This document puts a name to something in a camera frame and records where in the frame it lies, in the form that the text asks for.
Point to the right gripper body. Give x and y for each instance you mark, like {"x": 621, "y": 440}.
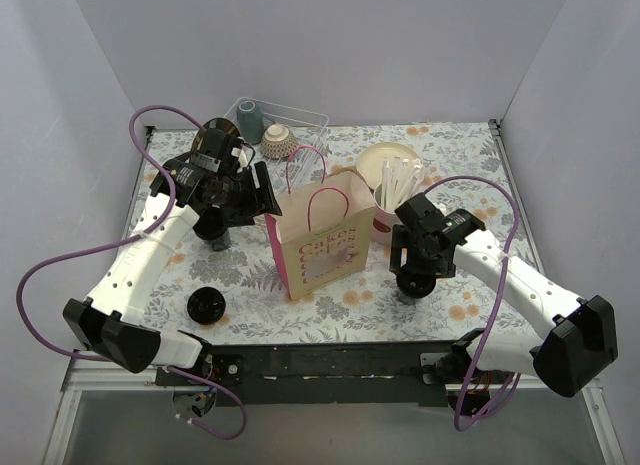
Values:
{"x": 398, "y": 255}

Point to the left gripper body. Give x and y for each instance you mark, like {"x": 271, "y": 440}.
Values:
{"x": 265, "y": 189}

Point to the pink paper gift bag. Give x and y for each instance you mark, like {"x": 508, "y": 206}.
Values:
{"x": 323, "y": 232}

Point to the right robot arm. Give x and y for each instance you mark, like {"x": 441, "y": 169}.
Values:
{"x": 575, "y": 338}

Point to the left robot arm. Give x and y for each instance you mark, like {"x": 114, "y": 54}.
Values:
{"x": 108, "y": 321}

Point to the black rimmed cream plate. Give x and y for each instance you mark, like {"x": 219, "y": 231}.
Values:
{"x": 219, "y": 123}

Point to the patterned ceramic bowl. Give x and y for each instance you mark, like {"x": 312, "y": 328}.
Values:
{"x": 278, "y": 141}

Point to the white straw holder cup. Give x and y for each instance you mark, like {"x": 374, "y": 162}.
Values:
{"x": 400, "y": 178}

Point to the grey blue mug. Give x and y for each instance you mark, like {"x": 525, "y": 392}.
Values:
{"x": 250, "y": 122}

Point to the cream round plate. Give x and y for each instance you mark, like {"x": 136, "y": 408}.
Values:
{"x": 370, "y": 162}

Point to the floral table mat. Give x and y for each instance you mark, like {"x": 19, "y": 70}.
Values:
{"x": 464, "y": 168}

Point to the white wire dish rack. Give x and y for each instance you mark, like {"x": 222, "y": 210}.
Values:
{"x": 308, "y": 127}

